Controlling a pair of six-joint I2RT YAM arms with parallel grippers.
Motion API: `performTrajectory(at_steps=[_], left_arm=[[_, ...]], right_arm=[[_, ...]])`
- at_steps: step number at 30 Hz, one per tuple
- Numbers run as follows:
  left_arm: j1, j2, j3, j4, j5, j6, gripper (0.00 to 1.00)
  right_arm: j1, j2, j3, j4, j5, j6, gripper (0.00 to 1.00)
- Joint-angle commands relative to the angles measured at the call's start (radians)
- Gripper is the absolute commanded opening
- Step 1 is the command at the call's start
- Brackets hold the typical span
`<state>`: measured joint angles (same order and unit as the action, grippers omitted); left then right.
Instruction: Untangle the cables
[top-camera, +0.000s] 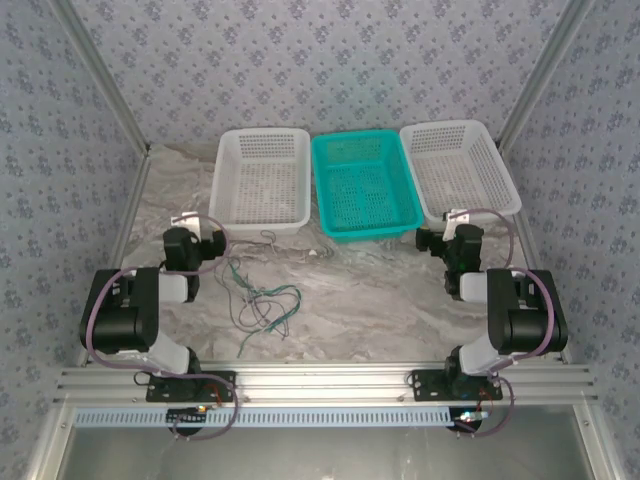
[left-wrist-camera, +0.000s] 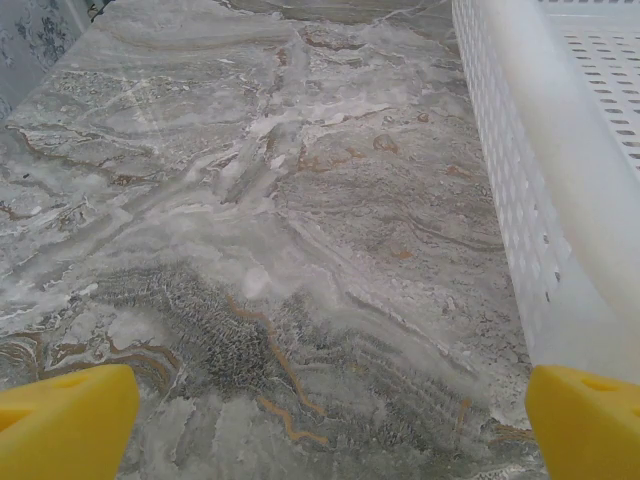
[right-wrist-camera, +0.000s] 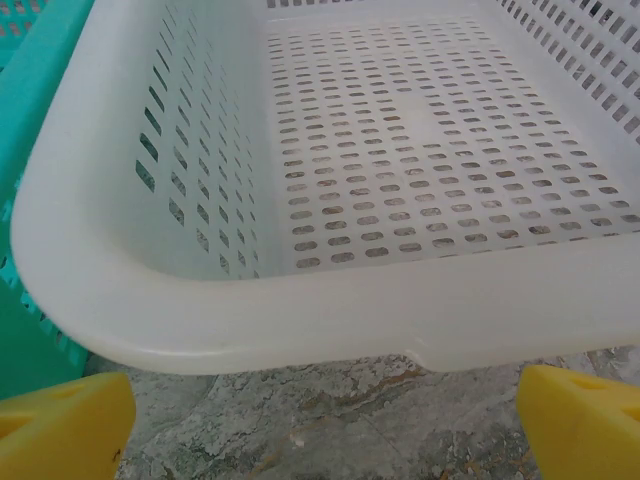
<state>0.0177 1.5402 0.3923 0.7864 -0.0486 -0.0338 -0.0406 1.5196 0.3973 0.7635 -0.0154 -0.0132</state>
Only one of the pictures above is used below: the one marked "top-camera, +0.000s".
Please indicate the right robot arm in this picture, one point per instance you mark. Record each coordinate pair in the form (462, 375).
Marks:
(525, 325)

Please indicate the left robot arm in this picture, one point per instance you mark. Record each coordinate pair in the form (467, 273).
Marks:
(120, 320)

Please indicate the white plastic basket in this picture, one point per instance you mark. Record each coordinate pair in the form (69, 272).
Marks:
(257, 227)
(415, 150)

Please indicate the teal plastic basket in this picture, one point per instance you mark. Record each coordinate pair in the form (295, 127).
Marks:
(360, 231)

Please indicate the small black controller board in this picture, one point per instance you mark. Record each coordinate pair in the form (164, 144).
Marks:
(187, 416)
(470, 419)

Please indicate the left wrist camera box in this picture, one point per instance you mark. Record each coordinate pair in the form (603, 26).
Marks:
(187, 220)

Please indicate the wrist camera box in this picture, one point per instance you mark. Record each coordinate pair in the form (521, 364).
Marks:
(187, 220)
(452, 220)

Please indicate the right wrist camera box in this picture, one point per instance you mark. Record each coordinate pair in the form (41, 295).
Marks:
(452, 220)

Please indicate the aluminium table side rail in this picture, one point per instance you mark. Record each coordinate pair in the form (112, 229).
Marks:
(125, 235)
(532, 250)

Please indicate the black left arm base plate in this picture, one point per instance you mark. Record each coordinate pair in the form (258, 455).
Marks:
(220, 382)

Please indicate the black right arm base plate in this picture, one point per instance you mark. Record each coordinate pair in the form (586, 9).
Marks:
(425, 385)

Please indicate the aluminium mounting rail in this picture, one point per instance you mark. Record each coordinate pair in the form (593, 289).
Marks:
(325, 380)

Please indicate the aluminium frame post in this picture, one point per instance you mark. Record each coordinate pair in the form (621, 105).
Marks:
(100, 75)
(547, 70)

